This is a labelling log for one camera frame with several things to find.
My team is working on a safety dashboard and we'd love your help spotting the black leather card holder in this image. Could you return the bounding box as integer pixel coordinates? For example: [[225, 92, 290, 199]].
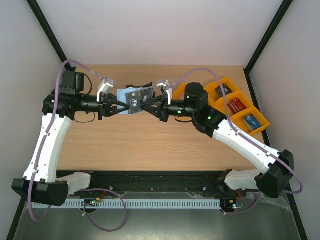
[[117, 82, 155, 106]]

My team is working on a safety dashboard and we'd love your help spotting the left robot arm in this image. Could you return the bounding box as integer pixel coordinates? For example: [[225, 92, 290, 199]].
[[11, 71, 130, 207]]

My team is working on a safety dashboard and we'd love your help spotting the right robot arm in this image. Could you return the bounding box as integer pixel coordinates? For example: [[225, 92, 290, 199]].
[[141, 82, 294, 199]]

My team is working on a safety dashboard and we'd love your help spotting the yellow bin with white cards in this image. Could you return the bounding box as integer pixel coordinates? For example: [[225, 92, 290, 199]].
[[172, 82, 187, 100]]

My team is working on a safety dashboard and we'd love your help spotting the yellow bin with black cards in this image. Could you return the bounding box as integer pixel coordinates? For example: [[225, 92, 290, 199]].
[[204, 77, 239, 102]]

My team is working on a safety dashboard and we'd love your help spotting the black card stack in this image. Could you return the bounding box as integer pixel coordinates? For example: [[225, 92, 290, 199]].
[[214, 84, 231, 98]]

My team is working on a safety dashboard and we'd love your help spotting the red VIP card stack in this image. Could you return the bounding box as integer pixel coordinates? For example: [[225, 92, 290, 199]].
[[228, 98, 247, 115]]

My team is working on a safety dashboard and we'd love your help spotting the yellow bin with red cards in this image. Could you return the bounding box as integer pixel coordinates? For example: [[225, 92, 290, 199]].
[[215, 90, 254, 119]]

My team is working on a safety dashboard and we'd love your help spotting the yellow bin with blue cards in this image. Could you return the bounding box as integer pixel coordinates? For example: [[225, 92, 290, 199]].
[[231, 106, 270, 136]]

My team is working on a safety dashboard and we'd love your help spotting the blue card stack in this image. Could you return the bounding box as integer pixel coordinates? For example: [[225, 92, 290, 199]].
[[242, 114, 262, 132]]

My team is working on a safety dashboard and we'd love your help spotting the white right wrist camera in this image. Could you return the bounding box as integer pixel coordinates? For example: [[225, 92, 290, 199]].
[[156, 78, 173, 105]]

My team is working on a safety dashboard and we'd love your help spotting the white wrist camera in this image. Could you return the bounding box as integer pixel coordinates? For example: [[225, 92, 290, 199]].
[[156, 78, 173, 105], [96, 77, 114, 103]]

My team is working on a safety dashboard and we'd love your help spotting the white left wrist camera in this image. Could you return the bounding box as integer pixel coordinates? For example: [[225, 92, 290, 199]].
[[96, 77, 114, 103]]

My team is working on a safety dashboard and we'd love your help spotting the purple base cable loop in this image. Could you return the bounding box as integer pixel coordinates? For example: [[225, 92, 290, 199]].
[[79, 187, 128, 231]]

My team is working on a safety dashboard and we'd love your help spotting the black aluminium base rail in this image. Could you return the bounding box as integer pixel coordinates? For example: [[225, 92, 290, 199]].
[[88, 170, 247, 199]]

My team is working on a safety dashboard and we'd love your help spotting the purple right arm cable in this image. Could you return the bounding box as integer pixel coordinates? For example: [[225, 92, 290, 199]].
[[167, 67, 305, 195]]

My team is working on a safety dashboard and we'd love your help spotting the white slotted cable duct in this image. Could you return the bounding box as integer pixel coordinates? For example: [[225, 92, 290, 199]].
[[31, 198, 221, 209]]

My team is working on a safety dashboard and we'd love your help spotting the black frame post left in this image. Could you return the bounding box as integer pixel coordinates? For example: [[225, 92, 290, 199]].
[[26, 0, 68, 63]]

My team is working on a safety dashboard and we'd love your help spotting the black frame post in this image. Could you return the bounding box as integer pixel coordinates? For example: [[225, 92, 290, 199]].
[[244, 0, 295, 73], [26, 0, 68, 63]]

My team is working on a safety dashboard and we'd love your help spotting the black frame post right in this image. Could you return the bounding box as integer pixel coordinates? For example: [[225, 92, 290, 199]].
[[244, 0, 295, 73]]

